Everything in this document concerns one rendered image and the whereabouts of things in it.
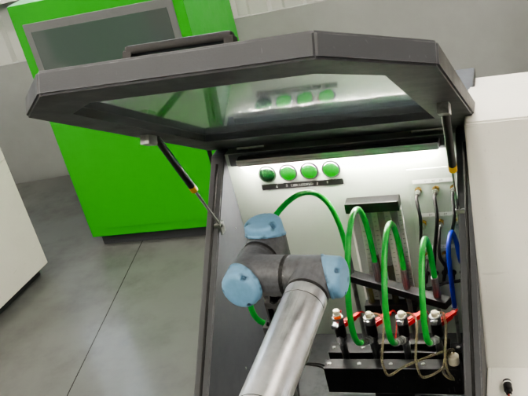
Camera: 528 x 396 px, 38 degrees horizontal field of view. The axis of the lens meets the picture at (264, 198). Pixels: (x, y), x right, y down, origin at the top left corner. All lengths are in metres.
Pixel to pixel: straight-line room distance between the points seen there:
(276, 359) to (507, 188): 0.79
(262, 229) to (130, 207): 3.50
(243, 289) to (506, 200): 0.69
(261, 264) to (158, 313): 2.92
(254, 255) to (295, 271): 0.09
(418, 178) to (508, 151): 0.34
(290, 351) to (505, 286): 0.77
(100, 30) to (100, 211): 1.20
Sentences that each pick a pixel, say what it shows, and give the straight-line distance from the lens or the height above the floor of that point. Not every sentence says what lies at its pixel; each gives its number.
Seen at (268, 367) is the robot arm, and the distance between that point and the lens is 1.16.
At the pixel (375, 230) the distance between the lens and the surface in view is 2.09.
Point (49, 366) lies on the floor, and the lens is 4.19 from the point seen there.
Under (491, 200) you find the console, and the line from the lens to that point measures 1.77.
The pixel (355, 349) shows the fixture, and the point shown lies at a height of 0.98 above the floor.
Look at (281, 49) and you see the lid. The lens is 1.07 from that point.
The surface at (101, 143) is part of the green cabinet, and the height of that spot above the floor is 0.73.
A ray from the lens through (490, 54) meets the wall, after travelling 5.82.
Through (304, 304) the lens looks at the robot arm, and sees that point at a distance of 1.25.
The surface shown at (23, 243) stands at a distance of 4.91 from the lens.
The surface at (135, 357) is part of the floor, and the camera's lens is 3.98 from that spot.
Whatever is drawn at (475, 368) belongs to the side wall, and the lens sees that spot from 1.80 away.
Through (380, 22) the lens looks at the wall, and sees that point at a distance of 5.67.
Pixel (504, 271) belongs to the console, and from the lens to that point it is 1.82.
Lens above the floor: 2.23
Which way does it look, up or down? 26 degrees down
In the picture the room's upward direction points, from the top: 14 degrees counter-clockwise
